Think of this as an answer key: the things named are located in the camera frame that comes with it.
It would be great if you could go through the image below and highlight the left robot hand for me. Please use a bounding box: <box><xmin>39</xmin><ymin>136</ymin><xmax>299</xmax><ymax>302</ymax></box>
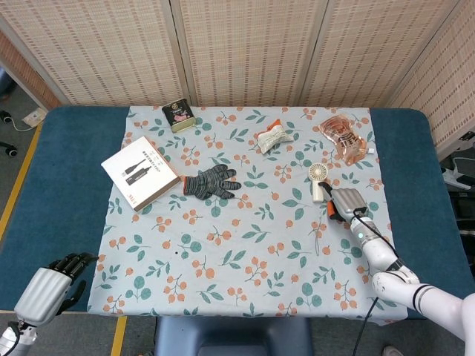
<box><xmin>13</xmin><ymin>251</ymin><xmax>99</xmax><ymax>328</ymax></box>

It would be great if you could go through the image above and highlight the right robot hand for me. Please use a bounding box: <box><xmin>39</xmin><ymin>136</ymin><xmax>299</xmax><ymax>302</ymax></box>
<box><xmin>318</xmin><ymin>181</ymin><xmax>370</xmax><ymax>223</ymax></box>

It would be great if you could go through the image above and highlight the white handheld fan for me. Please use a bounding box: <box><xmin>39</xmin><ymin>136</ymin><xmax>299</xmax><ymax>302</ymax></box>
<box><xmin>308</xmin><ymin>162</ymin><xmax>331</xmax><ymax>203</ymax></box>

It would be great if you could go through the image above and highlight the orange transparent refill pouch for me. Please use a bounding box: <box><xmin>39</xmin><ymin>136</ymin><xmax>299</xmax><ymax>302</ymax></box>
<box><xmin>319</xmin><ymin>113</ymin><xmax>374</xmax><ymax>167</ymax></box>

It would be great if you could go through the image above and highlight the white orange snack packet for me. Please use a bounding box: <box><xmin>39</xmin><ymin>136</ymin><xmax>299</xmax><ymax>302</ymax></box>
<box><xmin>257</xmin><ymin>118</ymin><xmax>293</xmax><ymax>154</ymax></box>

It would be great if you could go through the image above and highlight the floral tablecloth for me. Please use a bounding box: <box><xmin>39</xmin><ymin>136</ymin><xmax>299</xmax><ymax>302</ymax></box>
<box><xmin>85</xmin><ymin>105</ymin><xmax>409</xmax><ymax>326</ymax></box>

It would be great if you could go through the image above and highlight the blue padded table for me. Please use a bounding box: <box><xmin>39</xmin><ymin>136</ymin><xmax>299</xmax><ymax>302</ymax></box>
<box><xmin>0</xmin><ymin>105</ymin><xmax>475</xmax><ymax>320</ymax></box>

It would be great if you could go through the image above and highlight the dark knitted glove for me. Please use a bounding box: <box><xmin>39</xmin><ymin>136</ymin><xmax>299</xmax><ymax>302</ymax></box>
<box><xmin>183</xmin><ymin>163</ymin><xmax>243</xmax><ymax>202</ymax></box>

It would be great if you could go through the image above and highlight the blue chair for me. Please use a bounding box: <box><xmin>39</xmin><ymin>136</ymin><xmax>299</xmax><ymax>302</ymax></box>
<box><xmin>154</xmin><ymin>316</ymin><xmax>313</xmax><ymax>356</ymax></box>

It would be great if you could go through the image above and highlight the white power strip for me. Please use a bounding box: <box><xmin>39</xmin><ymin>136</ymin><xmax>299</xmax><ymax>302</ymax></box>
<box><xmin>22</xmin><ymin>108</ymin><xmax>48</xmax><ymax>125</ymax></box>

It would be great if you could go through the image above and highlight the dark green tin can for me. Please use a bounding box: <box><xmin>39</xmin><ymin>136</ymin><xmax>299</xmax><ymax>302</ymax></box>
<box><xmin>161</xmin><ymin>99</ymin><xmax>197</xmax><ymax>134</ymax></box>

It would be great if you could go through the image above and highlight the woven folding screen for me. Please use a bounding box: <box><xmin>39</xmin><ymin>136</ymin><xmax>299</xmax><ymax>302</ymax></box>
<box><xmin>0</xmin><ymin>0</ymin><xmax>475</xmax><ymax>153</ymax></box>

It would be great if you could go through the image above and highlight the white device with cable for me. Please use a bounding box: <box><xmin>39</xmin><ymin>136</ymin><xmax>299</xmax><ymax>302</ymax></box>
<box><xmin>440</xmin><ymin>156</ymin><xmax>475</xmax><ymax>191</ymax></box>

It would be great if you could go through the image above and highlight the white cable product box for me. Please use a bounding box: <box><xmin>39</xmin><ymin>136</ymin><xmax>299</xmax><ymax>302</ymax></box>
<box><xmin>100</xmin><ymin>136</ymin><xmax>181</xmax><ymax>213</ymax></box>

